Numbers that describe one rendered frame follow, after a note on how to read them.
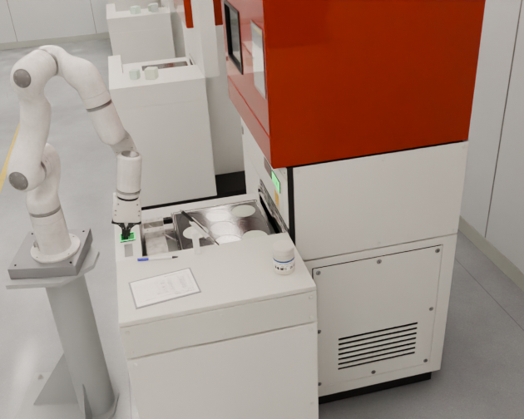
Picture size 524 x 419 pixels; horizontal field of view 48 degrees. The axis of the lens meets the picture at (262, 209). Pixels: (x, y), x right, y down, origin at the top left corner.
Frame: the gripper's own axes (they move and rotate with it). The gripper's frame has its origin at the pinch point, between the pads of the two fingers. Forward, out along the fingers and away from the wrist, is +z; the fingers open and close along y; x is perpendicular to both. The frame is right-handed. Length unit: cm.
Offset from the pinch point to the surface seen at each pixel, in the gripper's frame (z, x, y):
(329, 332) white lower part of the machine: 38, 16, -84
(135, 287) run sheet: 1.1, 33.5, -2.1
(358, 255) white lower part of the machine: 0, 15, -88
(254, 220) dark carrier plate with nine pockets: -2, -7, -51
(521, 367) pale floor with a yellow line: 61, 17, -187
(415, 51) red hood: -80, 15, -89
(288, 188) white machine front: -28, 16, -54
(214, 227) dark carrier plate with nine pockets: 1.2, -7.5, -34.6
